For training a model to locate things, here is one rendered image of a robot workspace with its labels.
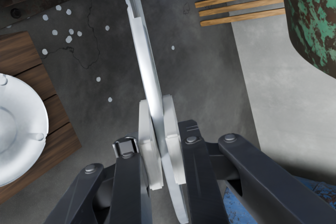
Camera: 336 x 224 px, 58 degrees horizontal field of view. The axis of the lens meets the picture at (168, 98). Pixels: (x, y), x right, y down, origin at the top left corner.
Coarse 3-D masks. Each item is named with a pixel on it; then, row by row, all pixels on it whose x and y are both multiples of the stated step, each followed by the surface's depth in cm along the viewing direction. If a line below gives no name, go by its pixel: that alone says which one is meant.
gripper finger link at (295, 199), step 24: (240, 144) 14; (240, 168) 13; (264, 168) 12; (240, 192) 14; (264, 192) 11; (288, 192) 10; (312, 192) 10; (264, 216) 12; (288, 216) 10; (312, 216) 9
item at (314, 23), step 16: (288, 0) 46; (304, 0) 39; (320, 0) 36; (288, 16) 49; (304, 16) 41; (320, 16) 37; (288, 32) 54; (304, 32) 43; (320, 32) 38; (304, 48) 44; (320, 48) 39; (320, 64) 41
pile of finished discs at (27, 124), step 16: (0, 80) 76; (16, 80) 78; (0, 96) 76; (16, 96) 78; (32, 96) 81; (0, 112) 75; (16, 112) 79; (32, 112) 82; (0, 128) 76; (16, 128) 78; (32, 128) 82; (0, 144) 76; (16, 144) 79; (32, 144) 82; (0, 160) 77; (16, 160) 80; (32, 160) 83; (0, 176) 77; (16, 176) 80
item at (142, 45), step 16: (128, 0) 20; (128, 16) 19; (144, 32) 18; (144, 48) 18; (144, 64) 18; (144, 80) 18; (160, 96) 27; (160, 112) 19; (160, 128) 19; (160, 144) 19; (176, 192) 21; (176, 208) 23
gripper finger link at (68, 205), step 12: (84, 168) 15; (96, 168) 14; (84, 180) 14; (96, 180) 14; (72, 192) 13; (84, 192) 13; (60, 204) 12; (72, 204) 12; (84, 204) 12; (48, 216) 12; (60, 216) 12; (72, 216) 12; (84, 216) 12; (96, 216) 14; (108, 216) 14
